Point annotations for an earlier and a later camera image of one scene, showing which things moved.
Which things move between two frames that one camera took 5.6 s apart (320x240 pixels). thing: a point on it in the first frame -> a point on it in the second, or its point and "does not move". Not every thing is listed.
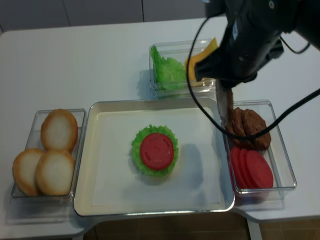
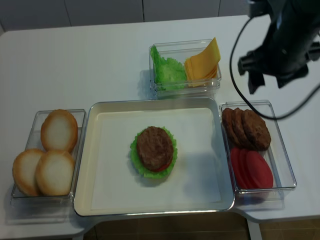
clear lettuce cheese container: (168, 68) does not move
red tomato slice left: (235, 156) does not move
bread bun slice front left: (24, 168) does not move
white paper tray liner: (195, 179) does not move
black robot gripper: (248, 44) -> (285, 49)
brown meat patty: (229, 115) -> (155, 147)
